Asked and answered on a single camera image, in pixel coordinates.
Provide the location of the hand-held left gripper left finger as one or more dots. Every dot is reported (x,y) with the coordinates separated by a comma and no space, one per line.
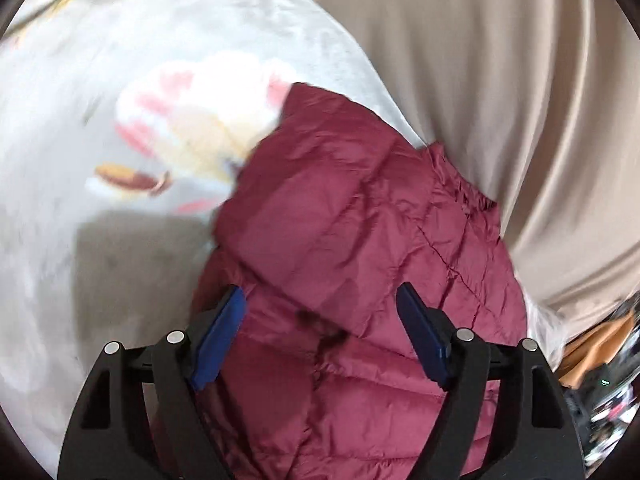
(222,327)

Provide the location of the dark hanging clothes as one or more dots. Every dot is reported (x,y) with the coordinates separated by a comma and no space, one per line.
(607,410)

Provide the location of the orange hanging cloth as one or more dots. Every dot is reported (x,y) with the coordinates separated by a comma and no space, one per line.
(595,345)

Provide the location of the floral printed blanket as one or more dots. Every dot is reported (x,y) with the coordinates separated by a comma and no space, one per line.
(100,110)

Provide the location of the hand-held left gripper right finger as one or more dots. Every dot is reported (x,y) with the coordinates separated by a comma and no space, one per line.
(419,327)

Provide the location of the maroon puffer jacket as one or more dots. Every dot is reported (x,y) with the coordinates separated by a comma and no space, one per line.
(350,210)

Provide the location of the beige satin cloth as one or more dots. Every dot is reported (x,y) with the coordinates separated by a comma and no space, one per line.
(500,60)

